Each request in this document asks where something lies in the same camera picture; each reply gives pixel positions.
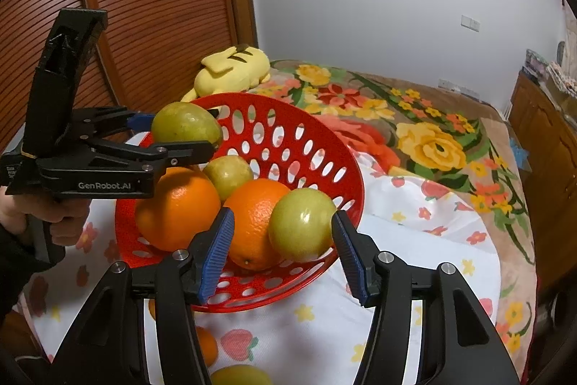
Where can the small tangerine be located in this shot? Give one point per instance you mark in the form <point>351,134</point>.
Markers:
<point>207,344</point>

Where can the brown louvered wardrobe door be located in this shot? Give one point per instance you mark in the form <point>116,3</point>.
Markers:
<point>18,51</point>
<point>171,6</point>

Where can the medium orange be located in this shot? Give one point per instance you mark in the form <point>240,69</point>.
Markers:
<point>252,227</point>

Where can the white wall switch plate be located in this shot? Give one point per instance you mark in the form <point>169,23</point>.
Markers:
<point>470,22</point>

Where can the floral bed blanket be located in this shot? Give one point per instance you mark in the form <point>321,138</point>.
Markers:
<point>428,141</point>

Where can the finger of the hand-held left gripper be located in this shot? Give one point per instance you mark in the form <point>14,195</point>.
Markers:
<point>137,121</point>
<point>180,152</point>

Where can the dark printed box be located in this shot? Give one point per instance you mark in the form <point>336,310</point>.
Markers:
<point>535,61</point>

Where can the large green citrus fruit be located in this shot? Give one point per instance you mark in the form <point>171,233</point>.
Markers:
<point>185,125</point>

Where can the white patterned curtain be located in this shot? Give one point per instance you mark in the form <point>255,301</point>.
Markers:
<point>571,24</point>

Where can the person's left hand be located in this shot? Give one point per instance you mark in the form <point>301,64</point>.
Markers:
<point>11,209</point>

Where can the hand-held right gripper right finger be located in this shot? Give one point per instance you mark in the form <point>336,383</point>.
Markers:
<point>351,261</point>

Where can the yellow plush toy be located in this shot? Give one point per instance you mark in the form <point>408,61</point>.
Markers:
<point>230,74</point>

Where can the wooden sideboard cabinet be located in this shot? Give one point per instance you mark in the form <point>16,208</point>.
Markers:
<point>545,150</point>

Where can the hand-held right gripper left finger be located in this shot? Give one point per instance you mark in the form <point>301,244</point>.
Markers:
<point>218,254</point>

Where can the cardboard box with cloth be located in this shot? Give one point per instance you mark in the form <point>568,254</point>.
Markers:
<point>563,74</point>

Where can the white fruit-print cloth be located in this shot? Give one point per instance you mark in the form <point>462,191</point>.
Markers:
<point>405,240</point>

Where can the large orange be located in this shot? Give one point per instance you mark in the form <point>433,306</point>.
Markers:
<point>176,209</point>

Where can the red perforated plastic basket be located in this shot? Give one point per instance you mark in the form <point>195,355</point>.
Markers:
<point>315,155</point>

